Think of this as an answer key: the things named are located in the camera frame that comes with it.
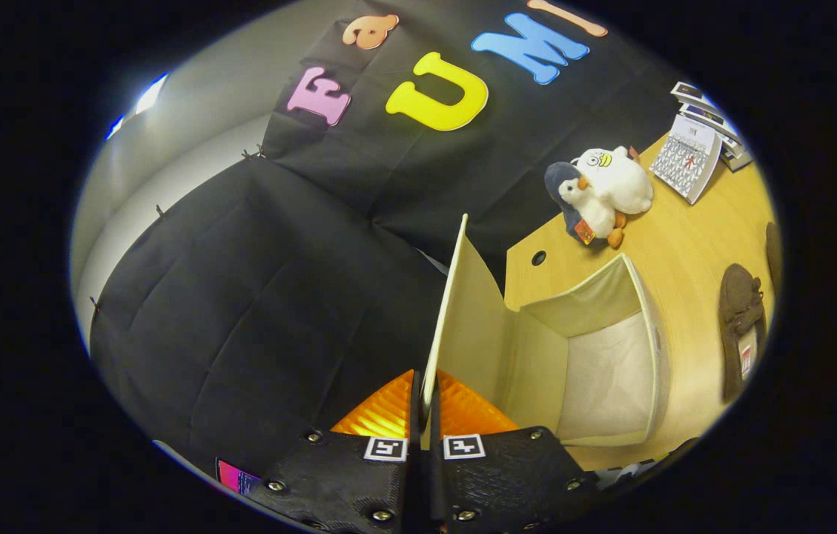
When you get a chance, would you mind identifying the beige fabric storage box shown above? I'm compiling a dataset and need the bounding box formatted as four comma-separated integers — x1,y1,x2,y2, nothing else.
422,214,671,450

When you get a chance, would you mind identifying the patterned cover book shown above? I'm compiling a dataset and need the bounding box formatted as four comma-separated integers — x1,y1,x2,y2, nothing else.
649,113,723,205

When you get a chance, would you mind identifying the brown fuzzy shoe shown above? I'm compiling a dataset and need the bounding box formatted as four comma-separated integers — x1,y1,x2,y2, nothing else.
718,263,769,405
764,221,784,294

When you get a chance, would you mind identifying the white duck plush toy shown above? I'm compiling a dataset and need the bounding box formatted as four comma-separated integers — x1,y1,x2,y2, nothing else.
572,146,655,217

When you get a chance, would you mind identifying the white book blue cover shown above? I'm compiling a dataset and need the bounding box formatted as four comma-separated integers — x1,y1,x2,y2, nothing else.
679,103,744,143

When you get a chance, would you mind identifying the black backdrop cloth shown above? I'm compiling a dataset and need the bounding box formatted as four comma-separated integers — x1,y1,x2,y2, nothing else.
88,0,693,475

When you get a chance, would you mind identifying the ceiling panel light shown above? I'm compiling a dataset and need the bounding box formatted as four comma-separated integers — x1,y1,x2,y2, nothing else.
135,72,171,116

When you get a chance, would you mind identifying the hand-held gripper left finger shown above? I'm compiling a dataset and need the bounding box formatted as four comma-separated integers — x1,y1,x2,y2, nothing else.
244,369,423,534

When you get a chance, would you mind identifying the pink glowing screen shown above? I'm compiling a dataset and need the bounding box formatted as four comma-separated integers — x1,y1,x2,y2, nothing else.
216,458,260,496

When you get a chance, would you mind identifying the grey white penguin plush toy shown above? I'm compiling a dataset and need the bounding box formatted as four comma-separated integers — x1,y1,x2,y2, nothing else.
544,162,628,249

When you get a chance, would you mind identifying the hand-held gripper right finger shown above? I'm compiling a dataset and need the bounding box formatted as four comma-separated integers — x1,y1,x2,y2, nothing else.
429,369,601,534

